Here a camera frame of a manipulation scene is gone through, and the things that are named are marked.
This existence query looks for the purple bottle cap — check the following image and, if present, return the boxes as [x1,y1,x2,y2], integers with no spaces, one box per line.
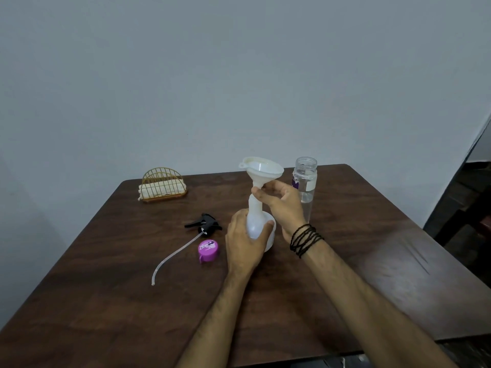
[197,239,219,263]

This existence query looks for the clear plastic bottle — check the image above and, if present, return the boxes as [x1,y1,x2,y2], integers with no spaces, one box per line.
[292,157,318,223]

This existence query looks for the white plastic funnel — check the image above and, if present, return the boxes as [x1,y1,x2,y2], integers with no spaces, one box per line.
[239,156,285,189]

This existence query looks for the person's right forearm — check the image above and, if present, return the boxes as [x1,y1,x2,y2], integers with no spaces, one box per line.
[295,237,459,368]

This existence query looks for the black spray trigger head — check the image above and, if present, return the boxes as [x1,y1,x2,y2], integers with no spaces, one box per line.
[151,213,223,286]

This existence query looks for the person's left hand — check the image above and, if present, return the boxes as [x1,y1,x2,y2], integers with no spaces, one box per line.
[225,209,275,277]

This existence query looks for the white plastic spray bottle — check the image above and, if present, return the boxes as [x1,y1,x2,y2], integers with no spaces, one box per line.
[246,186,277,252]

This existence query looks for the white folded napkins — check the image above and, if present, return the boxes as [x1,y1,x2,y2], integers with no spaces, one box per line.
[138,179,187,201]

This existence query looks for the gold wire napkin holder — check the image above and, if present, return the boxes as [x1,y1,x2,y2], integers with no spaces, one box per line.
[140,167,188,204]

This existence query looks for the person's left forearm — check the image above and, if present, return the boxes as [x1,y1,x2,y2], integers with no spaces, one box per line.
[175,270,254,368]

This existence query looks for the black cord wrist bracelet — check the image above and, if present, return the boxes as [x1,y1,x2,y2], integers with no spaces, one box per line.
[289,224,325,259]

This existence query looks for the person's right hand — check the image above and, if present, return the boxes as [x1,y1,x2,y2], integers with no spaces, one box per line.
[251,179,307,244]

